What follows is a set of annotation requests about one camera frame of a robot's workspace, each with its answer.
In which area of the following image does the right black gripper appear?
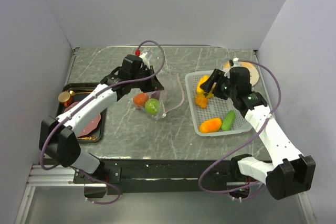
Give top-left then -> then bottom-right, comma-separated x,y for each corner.
199,69 -> 237,101

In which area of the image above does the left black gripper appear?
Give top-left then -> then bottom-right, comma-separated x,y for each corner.
131,66 -> 164,93

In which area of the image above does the yellow bell pepper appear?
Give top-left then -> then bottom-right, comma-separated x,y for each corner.
196,75 -> 209,94

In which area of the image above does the orange fried food piece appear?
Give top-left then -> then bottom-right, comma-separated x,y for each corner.
195,94 -> 208,109

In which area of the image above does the orange pumpkin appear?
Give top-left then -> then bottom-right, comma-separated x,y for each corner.
133,93 -> 149,106

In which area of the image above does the purple eggplant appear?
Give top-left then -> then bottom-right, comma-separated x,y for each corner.
151,91 -> 161,100

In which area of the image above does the clear zip top bag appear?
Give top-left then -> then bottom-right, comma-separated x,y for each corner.
131,74 -> 185,120

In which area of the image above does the green apple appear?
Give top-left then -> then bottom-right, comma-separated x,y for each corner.
144,98 -> 160,115

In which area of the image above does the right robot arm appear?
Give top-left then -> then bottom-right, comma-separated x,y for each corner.
200,66 -> 316,200

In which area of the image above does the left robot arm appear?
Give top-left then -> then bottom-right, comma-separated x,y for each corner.
39,50 -> 164,183

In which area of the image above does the white plastic basket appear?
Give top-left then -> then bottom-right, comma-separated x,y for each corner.
185,70 -> 252,137

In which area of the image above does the orange mango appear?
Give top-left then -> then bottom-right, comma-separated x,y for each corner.
198,118 -> 222,134

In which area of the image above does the green cucumber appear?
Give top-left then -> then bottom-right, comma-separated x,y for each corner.
221,110 -> 236,131

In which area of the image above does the beige round plate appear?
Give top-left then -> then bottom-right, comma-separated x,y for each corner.
223,61 -> 259,86

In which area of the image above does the black tray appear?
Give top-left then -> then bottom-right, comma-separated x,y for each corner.
56,82 -> 107,144

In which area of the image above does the gold spoon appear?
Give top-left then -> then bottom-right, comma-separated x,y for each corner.
68,90 -> 93,97

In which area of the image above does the pink plate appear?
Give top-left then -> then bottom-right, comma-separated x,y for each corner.
77,113 -> 101,138

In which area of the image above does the gold cup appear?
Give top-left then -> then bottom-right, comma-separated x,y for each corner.
58,91 -> 72,108

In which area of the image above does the gold fork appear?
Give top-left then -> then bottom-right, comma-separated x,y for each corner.
77,136 -> 98,141

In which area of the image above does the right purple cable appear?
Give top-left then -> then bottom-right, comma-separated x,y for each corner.
198,60 -> 282,201

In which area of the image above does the purple cable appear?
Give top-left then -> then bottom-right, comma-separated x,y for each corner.
198,60 -> 282,201
39,40 -> 166,205

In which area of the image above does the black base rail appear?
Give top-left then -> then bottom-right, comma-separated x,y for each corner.
39,155 -> 266,195

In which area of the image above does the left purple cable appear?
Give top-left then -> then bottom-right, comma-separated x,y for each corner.
39,40 -> 166,205

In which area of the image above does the aluminium rail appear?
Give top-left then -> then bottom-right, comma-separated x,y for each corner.
14,163 -> 79,224

